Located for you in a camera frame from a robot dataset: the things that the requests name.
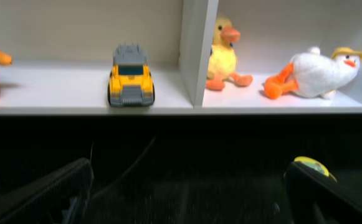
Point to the white shelf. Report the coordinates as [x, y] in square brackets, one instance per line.
[74, 31]

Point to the yellow plush duck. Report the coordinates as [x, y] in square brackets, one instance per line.
[222, 59]

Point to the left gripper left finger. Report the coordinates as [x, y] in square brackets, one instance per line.
[40, 199]

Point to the grey and yellow toy truck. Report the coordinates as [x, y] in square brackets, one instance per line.
[131, 81]

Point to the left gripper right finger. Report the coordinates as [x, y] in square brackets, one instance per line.
[321, 202]

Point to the white plush duck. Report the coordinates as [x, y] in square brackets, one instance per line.
[317, 74]

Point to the yellow rattle drum toy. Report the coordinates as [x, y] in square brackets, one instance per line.
[314, 165]

